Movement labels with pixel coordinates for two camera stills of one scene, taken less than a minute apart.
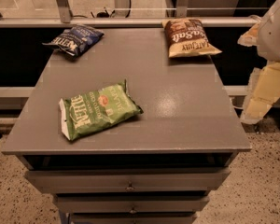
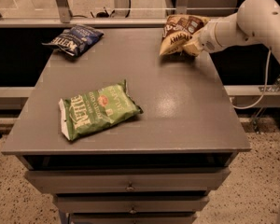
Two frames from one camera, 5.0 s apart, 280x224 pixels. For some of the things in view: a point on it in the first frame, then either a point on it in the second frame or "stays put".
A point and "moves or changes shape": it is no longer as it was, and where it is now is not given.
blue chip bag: (75, 40) stays put
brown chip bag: (186, 36) moves or changes shape
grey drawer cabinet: (157, 167) stays put
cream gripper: (274, 36) -> (206, 39)
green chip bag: (96, 109) stays put
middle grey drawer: (132, 203) stays put
